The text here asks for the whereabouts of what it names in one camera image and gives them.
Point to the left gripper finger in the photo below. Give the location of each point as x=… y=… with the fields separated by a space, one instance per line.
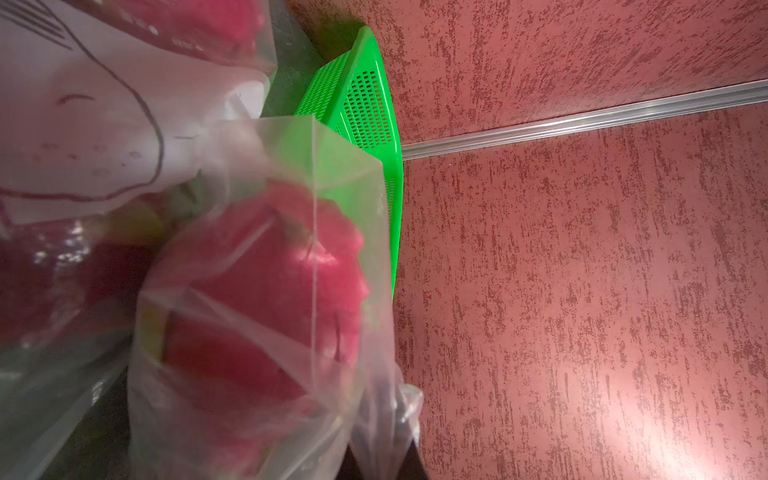
x=412 y=467

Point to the clear zip-top bag front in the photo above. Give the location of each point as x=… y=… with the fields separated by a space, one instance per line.
x=69 y=401

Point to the clear zip-top bag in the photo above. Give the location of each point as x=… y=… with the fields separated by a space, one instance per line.
x=120 y=90
x=69 y=401

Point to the clear zip-top bag rear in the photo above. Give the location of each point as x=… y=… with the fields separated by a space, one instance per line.
x=120 y=90

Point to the rear bag upper dragon fruit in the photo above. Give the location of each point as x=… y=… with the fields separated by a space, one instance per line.
x=214 y=29

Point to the green plastic basket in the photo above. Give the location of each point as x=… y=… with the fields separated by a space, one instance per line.
x=351 y=96

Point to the white paper card rear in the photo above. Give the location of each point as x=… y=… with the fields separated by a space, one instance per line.
x=90 y=120

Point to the right corner aluminium profile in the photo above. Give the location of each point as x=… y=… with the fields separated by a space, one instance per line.
x=732 y=96

